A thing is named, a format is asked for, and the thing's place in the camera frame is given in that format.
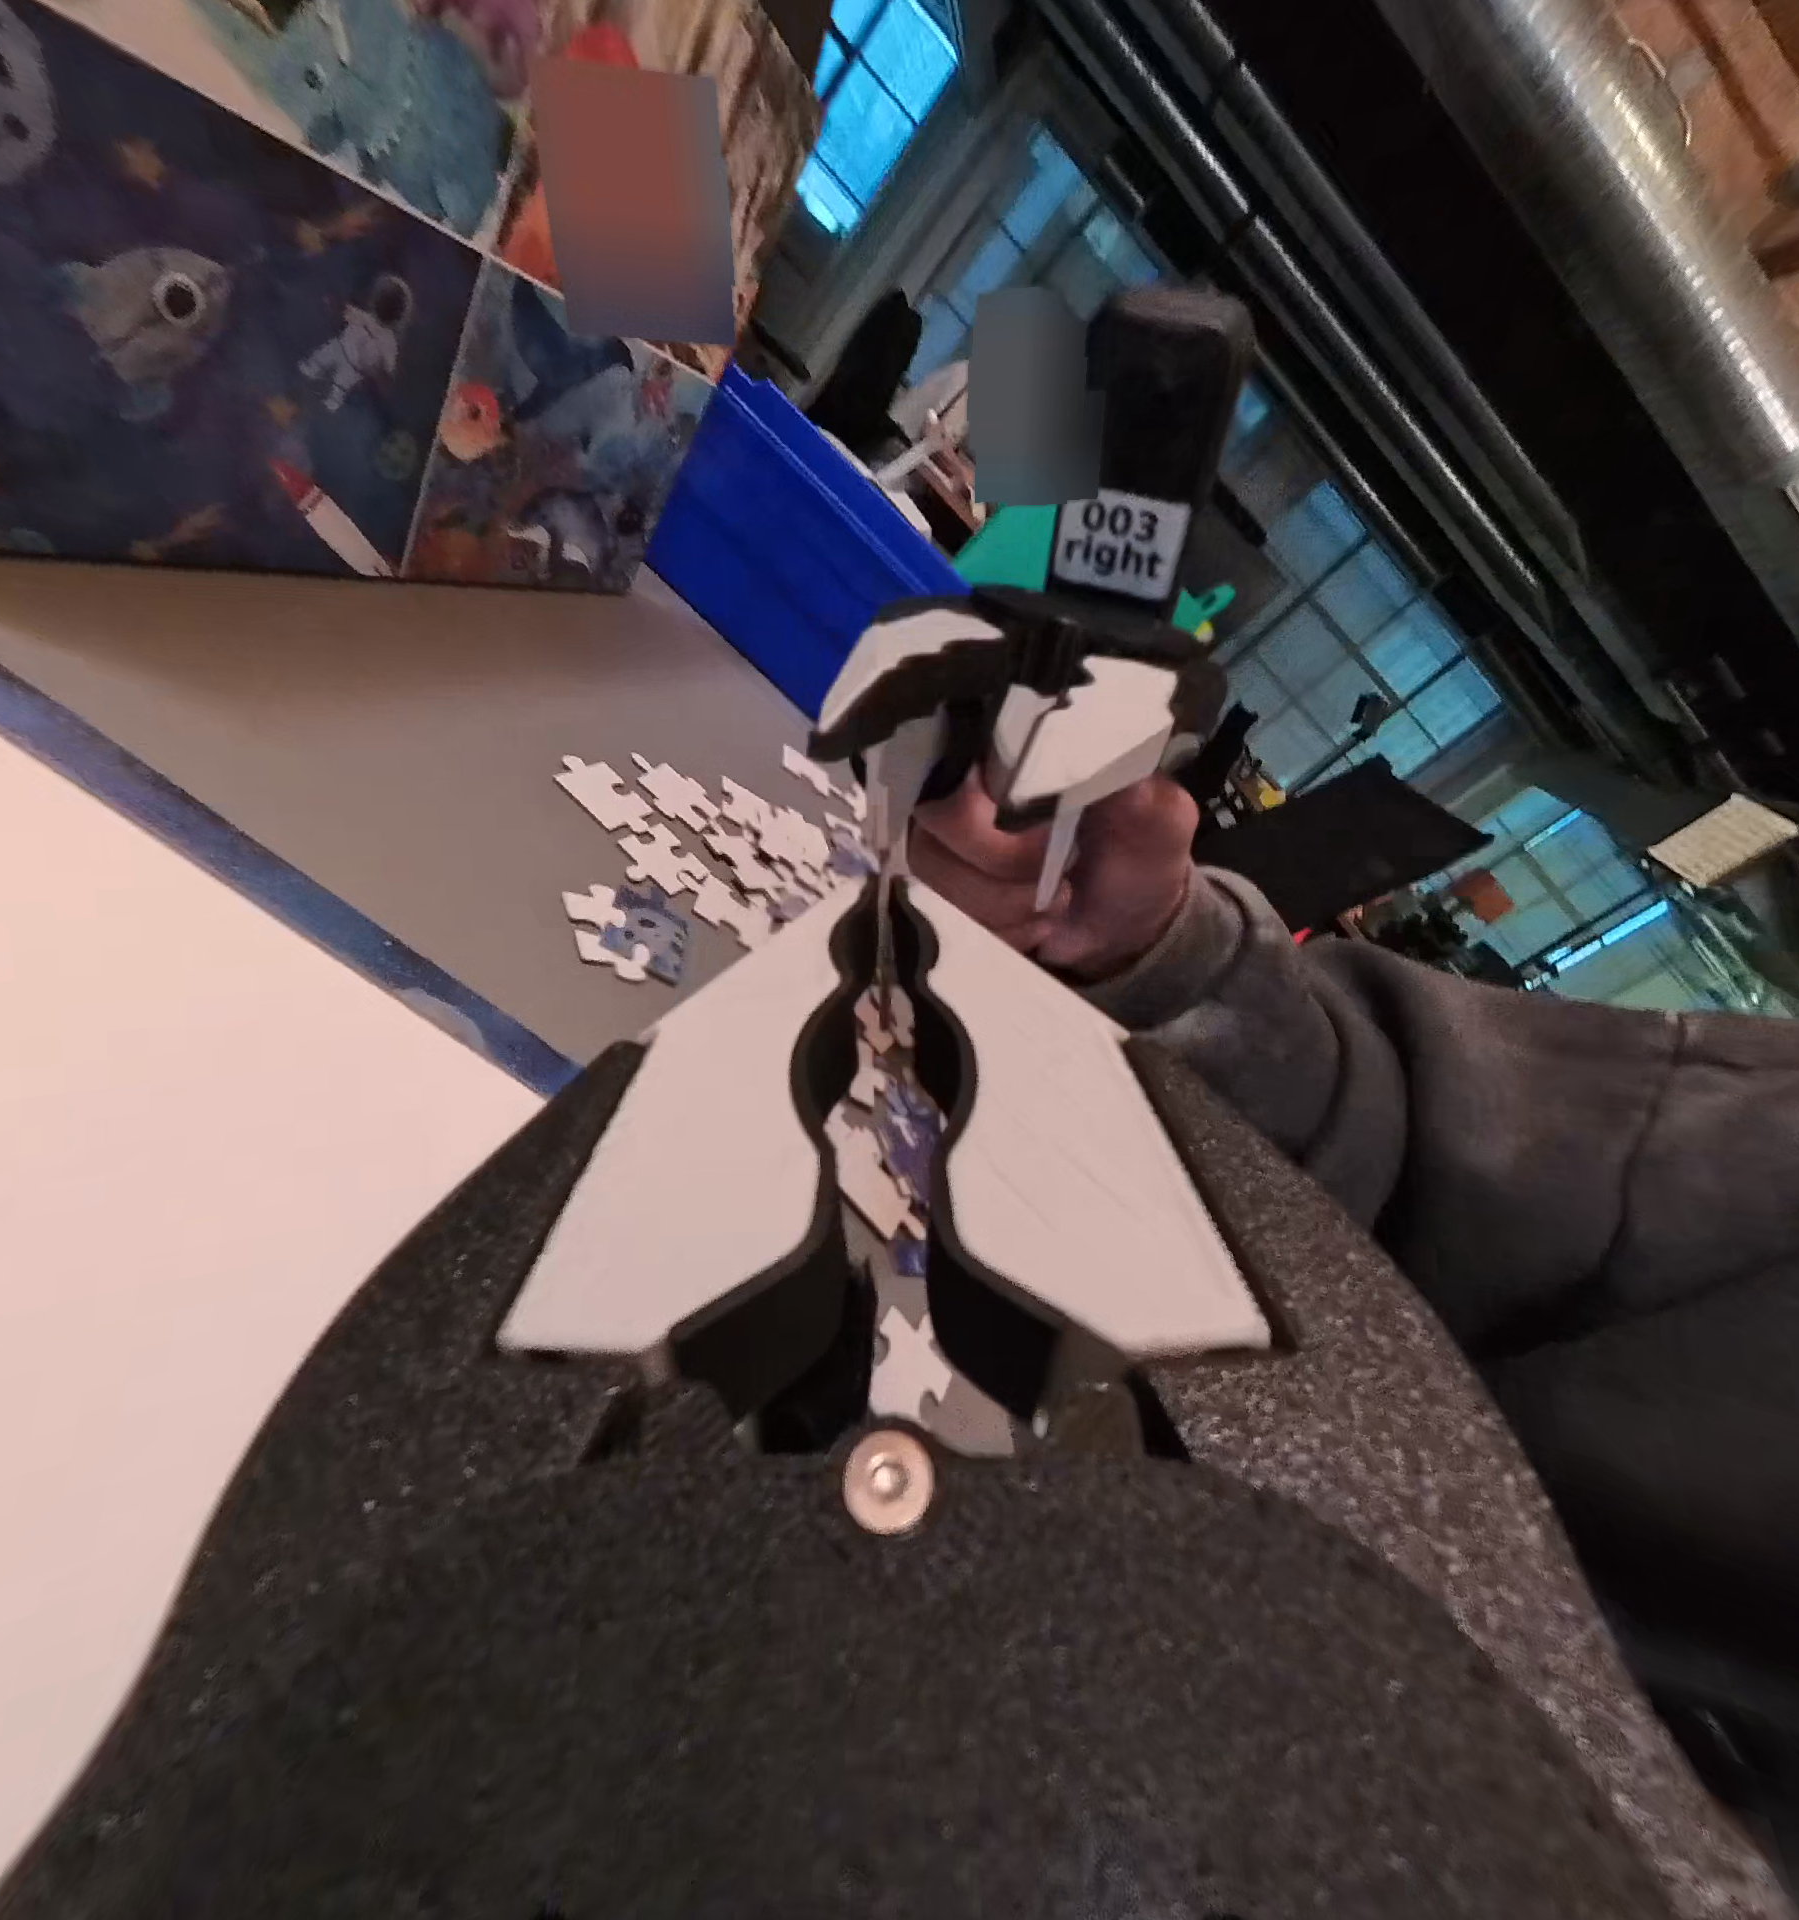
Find blue plastic bin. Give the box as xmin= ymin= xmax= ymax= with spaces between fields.
xmin=647 ymin=363 xmax=976 ymax=721

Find large window wall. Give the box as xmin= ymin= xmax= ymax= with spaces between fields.
xmin=913 ymin=121 xmax=1799 ymax=1018

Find space and ocean print box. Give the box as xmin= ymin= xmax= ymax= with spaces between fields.
xmin=0 ymin=0 xmax=720 ymax=595

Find dark office chair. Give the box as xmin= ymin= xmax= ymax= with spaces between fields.
xmin=804 ymin=290 xmax=923 ymax=453

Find white puzzle tray blue rim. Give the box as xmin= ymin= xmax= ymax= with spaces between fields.
xmin=0 ymin=638 xmax=591 ymax=1920

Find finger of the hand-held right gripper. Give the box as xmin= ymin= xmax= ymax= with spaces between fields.
xmin=989 ymin=658 xmax=1217 ymax=836
xmin=809 ymin=603 xmax=1025 ymax=763

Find person's right hand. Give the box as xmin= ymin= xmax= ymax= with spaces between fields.
xmin=905 ymin=771 xmax=1201 ymax=982

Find cluttered workbench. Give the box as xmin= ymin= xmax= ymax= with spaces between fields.
xmin=1349 ymin=873 xmax=1587 ymax=1001

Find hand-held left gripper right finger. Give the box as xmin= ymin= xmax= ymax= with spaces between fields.
xmin=905 ymin=882 xmax=1274 ymax=1368

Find teal plastic holder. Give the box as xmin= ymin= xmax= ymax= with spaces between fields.
xmin=959 ymin=499 xmax=1233 ymax=648

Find silver air duct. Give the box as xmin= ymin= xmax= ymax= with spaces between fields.
xmin=1366 ymin=0 xmax=1799 ymax=721

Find blue paned window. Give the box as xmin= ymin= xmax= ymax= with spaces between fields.
xmin=792 ymin=0 xmax=965 ymax=239

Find forest flower picture box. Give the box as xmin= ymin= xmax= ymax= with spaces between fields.
xmin=90 ymin=0 xmax=829 ymax=387

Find thin puzzle piece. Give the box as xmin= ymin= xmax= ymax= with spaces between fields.
xmin=862 ymin=732 xmax=918 ymax=1037

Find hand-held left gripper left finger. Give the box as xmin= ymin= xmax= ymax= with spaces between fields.
xmin=493 ymin=882 xmax=862 ymax=1368

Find pile of puzzle pieces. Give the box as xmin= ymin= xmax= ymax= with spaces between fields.
xmin=552 ymin=742 xmax=965 ymax=1458

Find black ceiling pipes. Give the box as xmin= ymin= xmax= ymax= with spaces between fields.
xmin=1025 ymin=0 xmax=1612 ymax=632

